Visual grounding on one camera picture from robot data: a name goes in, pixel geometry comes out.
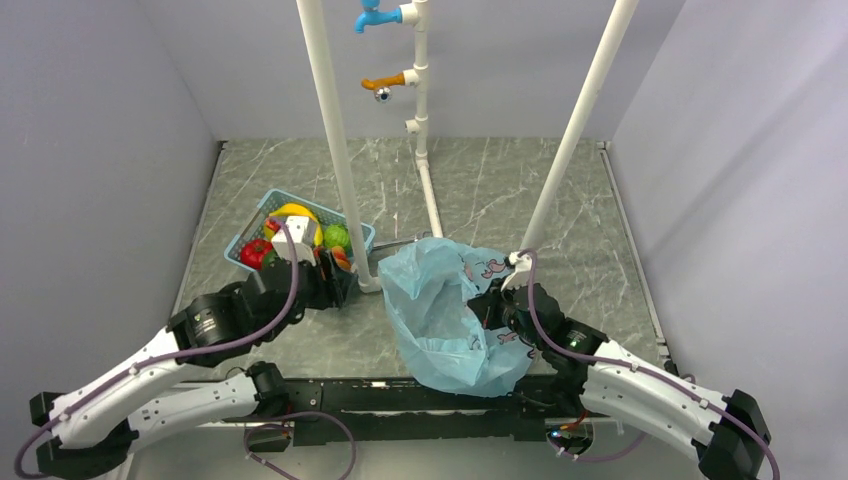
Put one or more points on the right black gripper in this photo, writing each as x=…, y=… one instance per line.
x=486, y=308

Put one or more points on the orange fake fruit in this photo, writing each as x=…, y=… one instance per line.
x=340, y=258

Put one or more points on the white pvc pipe frame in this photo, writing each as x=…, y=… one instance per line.
x=418, y=15

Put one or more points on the green fake fruit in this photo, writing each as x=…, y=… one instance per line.
x=336, y=235

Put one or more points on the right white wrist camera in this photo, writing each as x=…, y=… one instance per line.
x=521, y=265

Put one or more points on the silver steel wrench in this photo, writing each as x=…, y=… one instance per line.
x=387, y=244

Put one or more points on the dark green fake avocado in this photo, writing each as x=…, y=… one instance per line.
x=268, y=259

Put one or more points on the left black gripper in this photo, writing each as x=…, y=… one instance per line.
x=330, y=281

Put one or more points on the light blue plastic basket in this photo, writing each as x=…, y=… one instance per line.
x=272, y=200

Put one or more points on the light blue plastic bag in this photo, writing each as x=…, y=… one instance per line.
x=427, y=286

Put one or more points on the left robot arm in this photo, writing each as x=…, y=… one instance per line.
x=90, y=431

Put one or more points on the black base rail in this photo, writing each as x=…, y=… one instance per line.
x=400, y=408

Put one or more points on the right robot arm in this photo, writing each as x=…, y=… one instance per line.
x=726, y=435

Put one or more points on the blue plastic faucet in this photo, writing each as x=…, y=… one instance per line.
x=372, y=15

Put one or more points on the orange plastic faucet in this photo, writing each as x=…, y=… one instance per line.
x=381, y=88

